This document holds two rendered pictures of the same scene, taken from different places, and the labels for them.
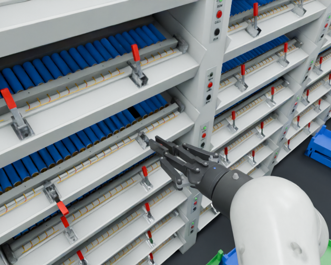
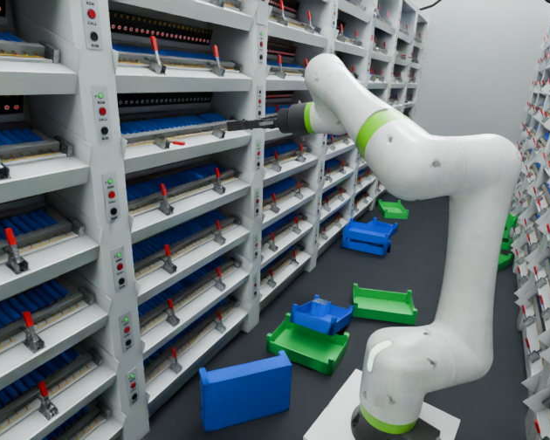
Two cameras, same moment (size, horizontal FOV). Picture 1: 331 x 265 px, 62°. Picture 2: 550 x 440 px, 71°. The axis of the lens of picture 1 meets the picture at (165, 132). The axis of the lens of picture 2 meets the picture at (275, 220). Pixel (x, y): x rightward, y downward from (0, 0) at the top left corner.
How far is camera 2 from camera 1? 0.91 m
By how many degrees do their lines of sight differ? 28
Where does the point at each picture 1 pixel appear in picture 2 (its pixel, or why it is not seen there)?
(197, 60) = (250, 75)
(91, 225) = (181, 208)
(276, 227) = (327, 58)
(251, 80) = not seen: hidden behind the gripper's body
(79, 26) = (195, 11)
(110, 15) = (209, 13)
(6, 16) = not seen: outside the picture
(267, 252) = (327, 65)
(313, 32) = not seen: hidden behind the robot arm
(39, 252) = (141, 217)
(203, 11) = (252, 38)
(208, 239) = (271, 317)
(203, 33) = (253, 54)
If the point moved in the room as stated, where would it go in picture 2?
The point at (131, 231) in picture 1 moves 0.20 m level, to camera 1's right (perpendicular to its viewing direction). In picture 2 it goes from (206, 249) to (258, 243)
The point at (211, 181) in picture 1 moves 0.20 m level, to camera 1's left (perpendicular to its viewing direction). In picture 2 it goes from (285, 111) to (218, 111)
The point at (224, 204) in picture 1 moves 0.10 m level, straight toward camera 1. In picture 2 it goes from (297, 114) to (299, 118)
